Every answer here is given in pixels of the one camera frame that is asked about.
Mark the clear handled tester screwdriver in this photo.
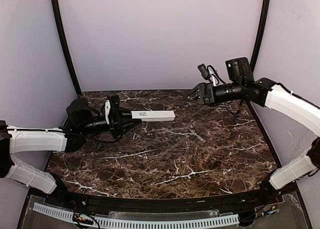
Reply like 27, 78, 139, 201
188, 128, 206, 143

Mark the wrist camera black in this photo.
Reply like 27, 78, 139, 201
197, 64, 220, 87
104, 99, 111, 125

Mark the black corner frame post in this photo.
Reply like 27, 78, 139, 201
51, 0, 82, 97

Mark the white remote control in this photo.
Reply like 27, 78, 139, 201
131, 110, 176, 122

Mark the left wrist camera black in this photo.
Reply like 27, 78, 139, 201
104, 99, 111, 125

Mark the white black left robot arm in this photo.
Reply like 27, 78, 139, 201
0, 96, 142, 195

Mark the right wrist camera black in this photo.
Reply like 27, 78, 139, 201
197, 64, 220, 87

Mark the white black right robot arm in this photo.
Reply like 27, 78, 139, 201
183, 57, 320, 194

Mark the white slotted cable duct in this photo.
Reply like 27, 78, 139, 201
32, 202, 240, 229

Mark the black front mounting rail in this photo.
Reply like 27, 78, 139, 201
62, 191, 266, 217

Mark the black right corner post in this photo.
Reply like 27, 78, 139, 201
250, 0, 270, 72

